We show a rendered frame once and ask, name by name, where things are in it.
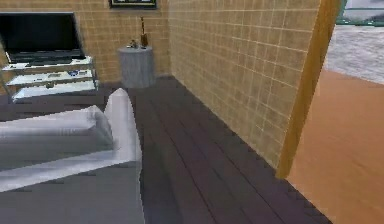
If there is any black television set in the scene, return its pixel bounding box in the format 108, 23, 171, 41
0, 12, 87, 65

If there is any grey sofa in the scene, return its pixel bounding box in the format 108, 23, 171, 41
0, 87, 146, 224

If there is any dark framed wall picture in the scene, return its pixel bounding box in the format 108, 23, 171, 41
108, 0, 158, 10

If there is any brown tall bottle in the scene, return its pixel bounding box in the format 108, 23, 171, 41
139, 16, 149, 49

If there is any grey round side table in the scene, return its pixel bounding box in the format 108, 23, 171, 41
116, 45, 157, 89

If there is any glass shelf television stand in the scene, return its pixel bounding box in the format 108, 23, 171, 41
0, 55, 100, 104

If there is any green framed window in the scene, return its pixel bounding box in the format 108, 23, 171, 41
335, 0, 384, 28

